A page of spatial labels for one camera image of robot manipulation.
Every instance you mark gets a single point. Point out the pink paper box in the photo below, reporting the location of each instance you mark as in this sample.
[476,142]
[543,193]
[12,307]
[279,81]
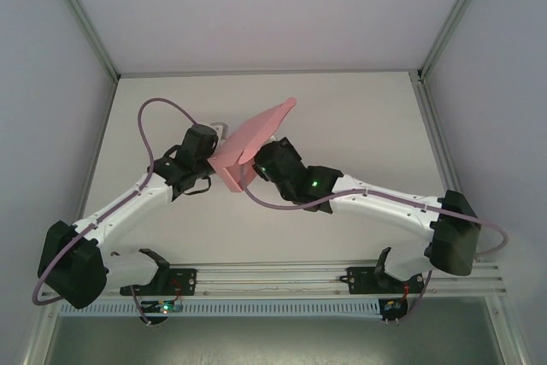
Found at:
[252,134]

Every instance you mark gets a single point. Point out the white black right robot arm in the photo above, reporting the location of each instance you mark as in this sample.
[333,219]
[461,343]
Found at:
[384,207]

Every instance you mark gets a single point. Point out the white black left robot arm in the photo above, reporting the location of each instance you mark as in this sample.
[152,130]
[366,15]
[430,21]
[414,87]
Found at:
[124,207]

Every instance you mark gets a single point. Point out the green-lit circuit board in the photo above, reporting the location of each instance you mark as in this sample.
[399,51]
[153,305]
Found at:
[164,307]

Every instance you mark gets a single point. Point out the small blue circuit board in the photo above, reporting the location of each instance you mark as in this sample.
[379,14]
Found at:
[391,307]

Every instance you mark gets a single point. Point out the grey metal lower panel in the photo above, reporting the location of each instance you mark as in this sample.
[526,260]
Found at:
[273,343]

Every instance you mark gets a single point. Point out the aluminium table side rail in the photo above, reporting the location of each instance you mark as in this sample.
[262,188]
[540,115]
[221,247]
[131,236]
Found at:
[438,147]
[97,147]

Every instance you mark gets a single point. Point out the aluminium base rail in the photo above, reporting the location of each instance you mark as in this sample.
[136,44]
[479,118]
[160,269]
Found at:
[273,279]

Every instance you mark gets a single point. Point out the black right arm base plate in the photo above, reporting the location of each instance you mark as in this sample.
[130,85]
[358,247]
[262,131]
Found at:
[361,281]

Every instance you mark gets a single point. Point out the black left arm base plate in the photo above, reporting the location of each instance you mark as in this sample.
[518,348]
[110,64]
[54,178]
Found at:
[186,281]

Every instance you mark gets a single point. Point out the aluminium frame post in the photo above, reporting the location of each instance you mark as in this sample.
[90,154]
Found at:
[40,343]
[83,19]
[510,339]
[454,19]

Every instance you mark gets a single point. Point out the aluminium lower frame post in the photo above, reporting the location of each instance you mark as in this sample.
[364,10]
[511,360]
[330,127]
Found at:
[510,339]
[40,343]

